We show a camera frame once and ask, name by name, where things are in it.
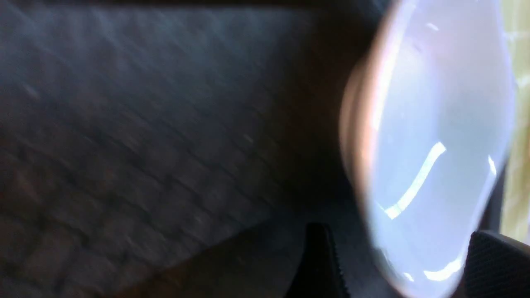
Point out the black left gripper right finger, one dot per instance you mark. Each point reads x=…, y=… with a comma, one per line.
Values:
x=496, y=267

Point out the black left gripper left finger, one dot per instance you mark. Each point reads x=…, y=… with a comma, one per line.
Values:
x=319, y=274

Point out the white small dish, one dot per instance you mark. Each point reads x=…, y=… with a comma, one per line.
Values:
x=425, y=129

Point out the black serving tray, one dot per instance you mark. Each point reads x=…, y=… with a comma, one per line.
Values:
x=176, y=148

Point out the green checked tablecloth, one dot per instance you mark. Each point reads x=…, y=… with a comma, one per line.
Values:
x=514, y=220

